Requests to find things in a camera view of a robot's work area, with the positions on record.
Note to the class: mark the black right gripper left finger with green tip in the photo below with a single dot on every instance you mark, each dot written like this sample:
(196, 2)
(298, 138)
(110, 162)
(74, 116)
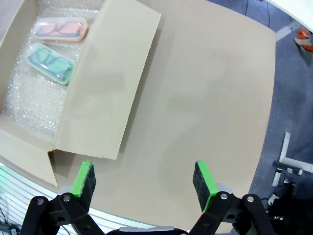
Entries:
(83, 181)

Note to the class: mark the black right gripper right finger with green tip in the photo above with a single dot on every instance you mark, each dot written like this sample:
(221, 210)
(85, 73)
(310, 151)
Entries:
(204, 183)

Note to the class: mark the orange translucent glasses case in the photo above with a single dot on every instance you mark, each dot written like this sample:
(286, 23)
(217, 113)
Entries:
(83, 30)

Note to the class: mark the brown cardboard shipping box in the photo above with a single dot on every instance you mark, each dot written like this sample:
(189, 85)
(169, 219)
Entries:
(107, 85)

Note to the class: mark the black glasses in green case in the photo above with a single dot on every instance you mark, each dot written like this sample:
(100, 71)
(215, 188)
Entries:
(52, 60)

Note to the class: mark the green translucent glasses case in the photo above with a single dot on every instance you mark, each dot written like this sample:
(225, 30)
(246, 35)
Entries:
(34, 52)

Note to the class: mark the black glasses in orange case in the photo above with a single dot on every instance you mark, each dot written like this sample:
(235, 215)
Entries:
(58, 27)

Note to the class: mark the black cylinder with white end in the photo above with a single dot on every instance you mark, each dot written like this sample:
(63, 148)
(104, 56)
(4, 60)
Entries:
(281, 164)

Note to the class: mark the black stand base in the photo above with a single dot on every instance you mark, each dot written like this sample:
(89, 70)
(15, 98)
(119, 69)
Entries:
(283, 203)

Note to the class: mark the clear bubble wrap sheet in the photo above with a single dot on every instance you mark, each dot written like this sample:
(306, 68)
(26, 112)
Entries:
(31, 105)

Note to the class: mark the orange and white object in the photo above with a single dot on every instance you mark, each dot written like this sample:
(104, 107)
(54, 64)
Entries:
(304, 36)

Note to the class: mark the white table edge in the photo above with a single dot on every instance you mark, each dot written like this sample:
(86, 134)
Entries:
(298, 12)

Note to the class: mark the white pipe frame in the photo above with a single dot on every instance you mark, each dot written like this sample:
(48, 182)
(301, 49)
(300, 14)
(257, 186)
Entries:
(284, 149)

